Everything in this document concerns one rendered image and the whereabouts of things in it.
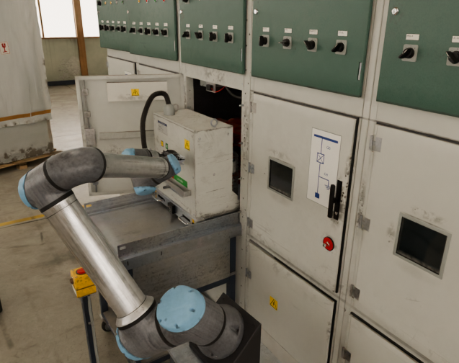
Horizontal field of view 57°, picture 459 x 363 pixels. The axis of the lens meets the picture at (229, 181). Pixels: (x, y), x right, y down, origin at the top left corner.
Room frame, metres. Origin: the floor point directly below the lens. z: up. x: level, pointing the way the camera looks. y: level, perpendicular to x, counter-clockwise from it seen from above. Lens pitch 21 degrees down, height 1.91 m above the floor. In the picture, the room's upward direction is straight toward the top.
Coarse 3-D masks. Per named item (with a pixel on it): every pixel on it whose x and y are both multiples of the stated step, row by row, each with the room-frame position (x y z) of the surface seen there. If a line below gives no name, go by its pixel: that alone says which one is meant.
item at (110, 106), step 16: (80, 80) 2.49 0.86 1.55; (96, 80) 2.50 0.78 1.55; (112, 80) 2.53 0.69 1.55; (128, 80) 2.55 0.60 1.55; (144, 80) 2.57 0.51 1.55; (160, 80) 2.59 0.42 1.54; (176, 80) 2.61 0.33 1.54; (80, 96) 2.46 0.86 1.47; (96, 96) 2.50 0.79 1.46; (112, 96) 2.50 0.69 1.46; (128, 96) 2.52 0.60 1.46; (144, 96) 2.54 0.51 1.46; (160, 96) 2.56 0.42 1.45; (176, 96) 2.61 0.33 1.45; (80, 112) 2.45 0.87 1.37; (96, 112) 2.50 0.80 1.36; (112, 112) 2.52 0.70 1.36; (128, 112) 2.54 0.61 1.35; (96, 128) 2.50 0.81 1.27; (112, 128) 2.52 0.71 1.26; (128, 128) 2.54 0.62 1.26; (96, 144) 2.50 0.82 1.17; (112, 144) 2.52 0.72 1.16; (128, 144) 2.54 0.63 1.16; (96, 192) 2.46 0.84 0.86; (112, 192) 2.48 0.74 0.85; (128, 192) 2.51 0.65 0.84
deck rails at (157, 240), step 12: (84, 204) 2.17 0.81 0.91; (96, 204) 2.21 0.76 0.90; (108, 204) 2.25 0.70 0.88; (120, 204) 2.29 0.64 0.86; (132, 204) 2.31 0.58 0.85; (228, 216) 2.05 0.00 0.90; (180, 228) 1.89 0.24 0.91; (192, 228) 1.93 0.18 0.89; (204, 228) 1.96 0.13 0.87; (216, 228) 2.00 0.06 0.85; (144, 240) 1.78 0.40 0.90; (156, 240) 1.82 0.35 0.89; (168, 240) 1.85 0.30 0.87; (180, 240) 1.88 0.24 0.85; (120, 252) 1.72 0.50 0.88; (132, 252) 1.75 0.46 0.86
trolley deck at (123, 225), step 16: (128, 208) 2.26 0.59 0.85; (144, 208) 2.26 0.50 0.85; (160, 208) 2.26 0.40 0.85; (96, 224) 2.05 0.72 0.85; (112, 224) 2.06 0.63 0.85; (128, 224) 2.06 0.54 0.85; (144, 224) 2.06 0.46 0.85; (160, 224) 2.06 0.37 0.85; (176, 224) 2.06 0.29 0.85; (112, 240) 1.88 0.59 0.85; (128, 240) 1.88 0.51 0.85; (192, 240) 1.89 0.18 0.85; (208, 240) 1.94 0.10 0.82; (128, 256) 1.73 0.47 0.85; (144, 256) 1.75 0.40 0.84; (160, 256) 1.79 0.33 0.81
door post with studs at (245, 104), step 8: (248, 0) 2.05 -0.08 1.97; (248, 8) 2.05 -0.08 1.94; (248, 16) 2.04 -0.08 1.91; (248, 24) 2.04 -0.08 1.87; (248, 32) 2.04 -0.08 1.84; (248, 40) 2.04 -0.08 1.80; (248, 48) 2.04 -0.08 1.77; (248, 56) 2.04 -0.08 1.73; (248, 64) 2.04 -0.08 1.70; (248, 72) 2.04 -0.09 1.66; (248, 80) 2.03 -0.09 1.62; (248, 88) 2.03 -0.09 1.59; (248, 96) 2.03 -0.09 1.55; (248, 104) 2.03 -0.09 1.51; (248, 112) 2.03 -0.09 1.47; (248, 120) 2.03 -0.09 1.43; (248, 128) 2.03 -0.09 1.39; (248, 136) 2.03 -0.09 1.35; (248, 144) 2.03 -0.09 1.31; (240, 184) 2.08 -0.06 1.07; (240, 192) 2.08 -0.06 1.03; (240, 200) 2.08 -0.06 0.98; (240, 208) 2.08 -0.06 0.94; (240, 216) 2.08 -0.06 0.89
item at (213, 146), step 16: (160, 112) 2.39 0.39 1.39; (176, 112) 2.39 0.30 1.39; (192, 112) 2.39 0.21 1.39; (192, 128) 2.03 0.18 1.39; (208, 128) 2.03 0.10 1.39; (224, 128) 2.07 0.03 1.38; (208, 144) 2.02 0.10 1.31; (224, 144) 2.07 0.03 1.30; (208, 160) 2.02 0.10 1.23; (224, 160) 2.07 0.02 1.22; (208, 176) 2.02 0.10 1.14; (224, 176) 2.07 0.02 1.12; (208, 192) 2.02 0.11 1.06; (224, 192) 2.07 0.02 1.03; (208, 208) 2.01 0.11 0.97; (224, 208) 2.07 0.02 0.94
